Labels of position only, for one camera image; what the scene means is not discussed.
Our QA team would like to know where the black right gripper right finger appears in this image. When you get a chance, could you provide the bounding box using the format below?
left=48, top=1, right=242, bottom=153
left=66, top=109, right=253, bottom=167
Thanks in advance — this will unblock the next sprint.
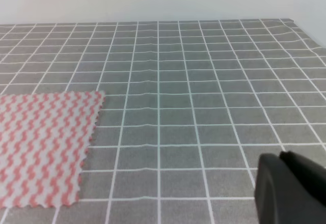
left=279, top=150, right=326, bottom=224

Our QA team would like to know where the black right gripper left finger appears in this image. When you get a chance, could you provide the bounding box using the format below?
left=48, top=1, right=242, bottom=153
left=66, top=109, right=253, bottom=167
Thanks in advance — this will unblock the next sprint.
left=254, top=154, right=303, bottom=223

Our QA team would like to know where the pink white wavy striped towel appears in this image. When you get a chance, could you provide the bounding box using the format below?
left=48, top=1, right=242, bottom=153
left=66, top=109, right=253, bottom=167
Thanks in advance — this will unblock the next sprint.
left=1, top=91, right=105, bottom=208

